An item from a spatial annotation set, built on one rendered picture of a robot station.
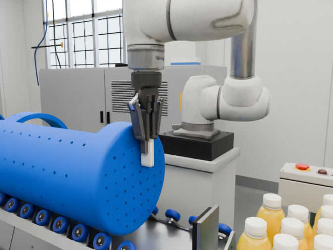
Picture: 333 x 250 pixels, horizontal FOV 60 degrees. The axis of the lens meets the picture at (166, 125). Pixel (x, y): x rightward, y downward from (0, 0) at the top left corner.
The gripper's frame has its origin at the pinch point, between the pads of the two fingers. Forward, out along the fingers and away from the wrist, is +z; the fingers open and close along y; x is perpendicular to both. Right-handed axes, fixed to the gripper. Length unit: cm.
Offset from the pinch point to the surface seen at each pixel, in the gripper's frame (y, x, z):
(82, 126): 155, 199, 33
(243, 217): 205, 35, 116
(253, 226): -7.8, -29.4, 8.1
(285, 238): -9.2, -35.1, 8.1
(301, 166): 25.2, -32.8, 5.2
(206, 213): -2.3, -17.7, 10.9
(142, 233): 0.4, 2.4, 23.3
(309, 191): 21.9, -35.6, 10.5
